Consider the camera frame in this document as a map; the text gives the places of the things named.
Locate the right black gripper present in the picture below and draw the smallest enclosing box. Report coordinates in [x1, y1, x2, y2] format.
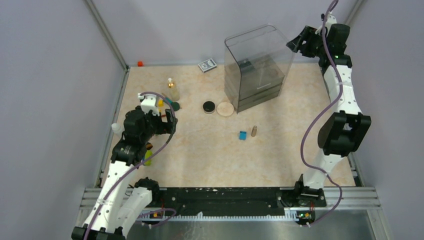
[285, 26, 328, 59]

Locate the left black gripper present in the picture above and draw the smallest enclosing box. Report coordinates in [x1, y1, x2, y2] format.
[140, 108, 177, 143]

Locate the black round compact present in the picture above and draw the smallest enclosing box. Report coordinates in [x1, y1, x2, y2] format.
[202, 101, 216, 114]

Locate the clear acrylic makeup organizer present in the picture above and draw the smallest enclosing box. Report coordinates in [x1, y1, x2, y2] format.
[224, 24, 295, 113]

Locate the beige round wooden disc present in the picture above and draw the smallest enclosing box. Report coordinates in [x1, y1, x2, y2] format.
[216, 101, 235, 118]

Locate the blue toy brick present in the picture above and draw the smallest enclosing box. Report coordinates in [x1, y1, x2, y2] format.
[238, 131, 247, 141]

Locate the gold lipstick tube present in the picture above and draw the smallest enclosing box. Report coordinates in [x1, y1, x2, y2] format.
[250, 125, 258, 137]

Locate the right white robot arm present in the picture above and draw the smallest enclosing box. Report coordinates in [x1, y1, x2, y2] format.
[286, 23, 372, 206]

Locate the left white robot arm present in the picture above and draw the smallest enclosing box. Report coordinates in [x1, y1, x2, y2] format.
[71, 106, 178, 240]

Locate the dark green round disc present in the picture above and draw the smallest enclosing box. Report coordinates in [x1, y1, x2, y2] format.
[171, 102, 181, 112]

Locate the teal block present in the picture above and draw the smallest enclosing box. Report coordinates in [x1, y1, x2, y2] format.
[165, 97, 173, 104]

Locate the clear pump bottle gold collar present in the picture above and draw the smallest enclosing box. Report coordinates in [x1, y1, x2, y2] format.
[167, 77, 180, 102]

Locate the foundation bottle black cap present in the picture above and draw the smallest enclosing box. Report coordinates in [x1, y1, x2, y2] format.
[145, 142, 153, 150]

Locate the green white toy brick stack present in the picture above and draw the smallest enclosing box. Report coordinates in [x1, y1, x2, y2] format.
[142, 150, 153, 166]

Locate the white squeeze bottle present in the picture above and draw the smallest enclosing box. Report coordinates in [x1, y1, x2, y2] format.
[111, 122, 124, 137]

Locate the playing card box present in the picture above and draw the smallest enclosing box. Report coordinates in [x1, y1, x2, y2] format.
[198, 58, 217, 73]

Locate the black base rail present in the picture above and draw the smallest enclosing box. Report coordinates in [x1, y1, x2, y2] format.
[155, 187, 299, 218]

